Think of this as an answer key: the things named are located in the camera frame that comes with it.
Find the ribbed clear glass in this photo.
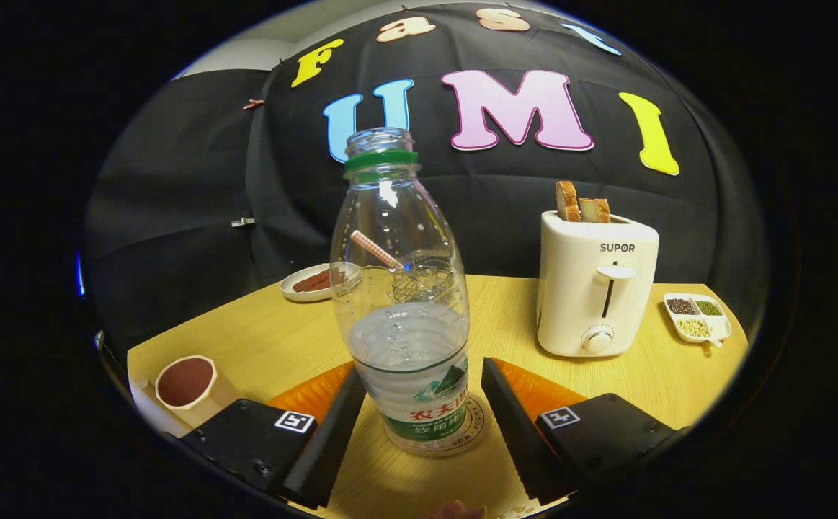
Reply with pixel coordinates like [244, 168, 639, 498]
[390, 263, 457, 305]

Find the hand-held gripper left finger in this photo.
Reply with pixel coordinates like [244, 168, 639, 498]
[181, 363, 367, 509]

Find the black backdrop cloth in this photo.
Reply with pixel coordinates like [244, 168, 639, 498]
[84, 2, 769, 354]

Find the white divided seasoning dish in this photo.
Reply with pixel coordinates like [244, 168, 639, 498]
[664, 292, 733, 349]

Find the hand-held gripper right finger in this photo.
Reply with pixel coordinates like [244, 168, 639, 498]
[481, 358, 675, 505]

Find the beige cup with wooden handle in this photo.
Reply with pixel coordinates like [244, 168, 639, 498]
[130, 355, 243, 439]

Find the dark red meat slice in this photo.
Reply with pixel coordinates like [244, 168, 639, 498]
[292, 270, 334, 293]

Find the clear plastic juice bottle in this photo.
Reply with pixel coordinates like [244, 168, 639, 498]
[329, 127, 471, 456]

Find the white toaster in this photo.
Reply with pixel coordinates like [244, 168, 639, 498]
[536, 210, 659, 358]

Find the round wooden coaster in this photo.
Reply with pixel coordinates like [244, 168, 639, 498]
[383, 393, 492, 459]

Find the small white plate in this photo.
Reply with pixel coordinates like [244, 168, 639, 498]
[280, 262, 362, 302]

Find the wooden table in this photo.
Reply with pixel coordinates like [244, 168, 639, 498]
[127, 274, 749, 519]

